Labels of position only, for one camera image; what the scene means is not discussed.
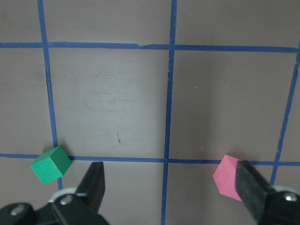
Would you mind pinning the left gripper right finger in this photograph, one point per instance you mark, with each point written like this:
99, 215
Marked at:
253, 189

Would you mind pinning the pink cube near centre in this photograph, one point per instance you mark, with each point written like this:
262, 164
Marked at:
225, 176

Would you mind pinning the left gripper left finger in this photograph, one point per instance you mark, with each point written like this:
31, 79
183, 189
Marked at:
91, 189

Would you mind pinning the green cube near left arm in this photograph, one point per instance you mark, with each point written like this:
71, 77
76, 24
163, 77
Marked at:
51, 165

